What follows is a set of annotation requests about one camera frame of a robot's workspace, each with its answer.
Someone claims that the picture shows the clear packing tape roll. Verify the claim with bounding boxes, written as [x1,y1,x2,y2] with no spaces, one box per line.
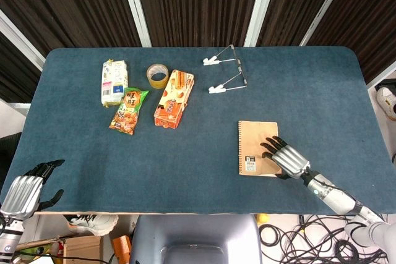
[146,63,170,90]

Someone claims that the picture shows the tangled black cables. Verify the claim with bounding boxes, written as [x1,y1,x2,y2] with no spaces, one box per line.
[258,214,389,264]

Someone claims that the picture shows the wire-frame eyeglasses white tips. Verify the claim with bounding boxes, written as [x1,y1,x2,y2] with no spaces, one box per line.
[202,44,249,95]

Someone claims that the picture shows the blue felt table mat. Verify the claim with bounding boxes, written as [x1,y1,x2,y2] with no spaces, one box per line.
[0,46,396,215]

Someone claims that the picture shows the orange biscuit box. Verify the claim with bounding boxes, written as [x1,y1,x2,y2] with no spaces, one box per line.
[153,69,196,130]

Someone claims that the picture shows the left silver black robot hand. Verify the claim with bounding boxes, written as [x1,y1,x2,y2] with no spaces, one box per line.
[0,159,66,220]

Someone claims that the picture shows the white yellow snack packet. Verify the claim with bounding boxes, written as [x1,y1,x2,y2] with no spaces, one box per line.
[101,59,129,109]

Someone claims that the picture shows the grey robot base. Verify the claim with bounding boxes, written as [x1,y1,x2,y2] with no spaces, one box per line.
[129,213,263,264]

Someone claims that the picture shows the green orange snack bag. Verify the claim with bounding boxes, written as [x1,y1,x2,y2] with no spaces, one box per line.
[108,87,150,136]

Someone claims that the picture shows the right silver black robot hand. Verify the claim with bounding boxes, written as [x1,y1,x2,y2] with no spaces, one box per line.
[260,135,311,181]

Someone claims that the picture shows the white sneaker black stripes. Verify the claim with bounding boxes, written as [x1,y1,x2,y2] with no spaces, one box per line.
[64,213,119,236]

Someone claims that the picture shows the brown kraft notebook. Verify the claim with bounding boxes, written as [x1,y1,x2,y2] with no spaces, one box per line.
[237,120,283,177]

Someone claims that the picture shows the orange foam block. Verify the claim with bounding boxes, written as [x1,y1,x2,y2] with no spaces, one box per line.
[111,234,132,264]

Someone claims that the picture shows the cardboard box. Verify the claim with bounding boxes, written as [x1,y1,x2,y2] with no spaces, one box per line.
[61,235,104,264]

